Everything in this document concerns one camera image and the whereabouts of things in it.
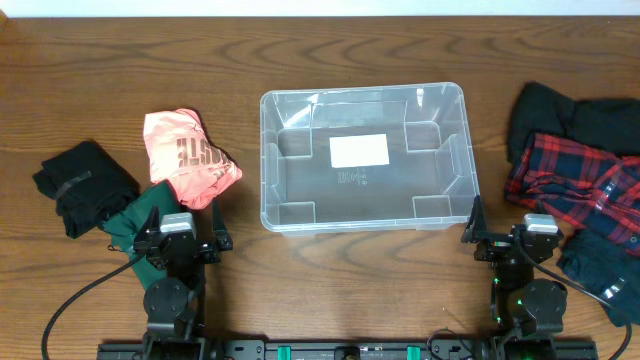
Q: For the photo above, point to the red navy plaid shirt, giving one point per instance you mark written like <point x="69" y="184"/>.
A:
<point x="586" y="187"/>

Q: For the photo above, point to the clear plastic storage container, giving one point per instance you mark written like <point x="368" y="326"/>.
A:
<point x="429" y="184"/>

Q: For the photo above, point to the dark navy garment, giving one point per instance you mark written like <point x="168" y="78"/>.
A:
<point x="606" y="270"/>

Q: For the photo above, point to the dark green shirt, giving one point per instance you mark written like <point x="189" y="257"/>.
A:
<point x="125" y="225"/>

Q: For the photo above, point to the black garment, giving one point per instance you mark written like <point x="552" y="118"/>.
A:
<point x="88" y="187"/>

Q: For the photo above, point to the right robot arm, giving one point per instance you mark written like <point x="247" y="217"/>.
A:
<point x="528" y="310"/>

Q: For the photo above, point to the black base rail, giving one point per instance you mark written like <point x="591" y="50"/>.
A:
<point x="436" y="348"/>

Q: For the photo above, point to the pink printed shirt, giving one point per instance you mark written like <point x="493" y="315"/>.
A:
<point x="179" y="152"/>

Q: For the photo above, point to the black sweater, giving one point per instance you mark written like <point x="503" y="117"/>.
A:
<point x="607" y="124"/>

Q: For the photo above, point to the white label in container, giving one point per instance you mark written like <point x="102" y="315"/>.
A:
<point x="359" y="151"/>

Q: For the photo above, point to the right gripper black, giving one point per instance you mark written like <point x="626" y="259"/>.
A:
<point x="496" y="243"/>

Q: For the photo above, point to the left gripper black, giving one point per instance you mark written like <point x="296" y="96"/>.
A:
<point x="181" y="245"/>

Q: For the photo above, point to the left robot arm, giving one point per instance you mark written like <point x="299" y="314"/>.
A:
<point x="175" y="303"/>

